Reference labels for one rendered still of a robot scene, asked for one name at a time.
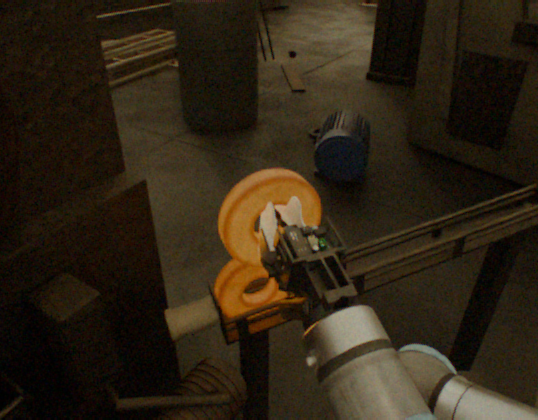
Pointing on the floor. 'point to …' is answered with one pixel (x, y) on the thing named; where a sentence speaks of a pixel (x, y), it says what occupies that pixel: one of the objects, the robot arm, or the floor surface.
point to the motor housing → (205, 379)
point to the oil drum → (217, 62)
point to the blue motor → (343, 147)
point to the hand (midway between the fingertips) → (271, 209)
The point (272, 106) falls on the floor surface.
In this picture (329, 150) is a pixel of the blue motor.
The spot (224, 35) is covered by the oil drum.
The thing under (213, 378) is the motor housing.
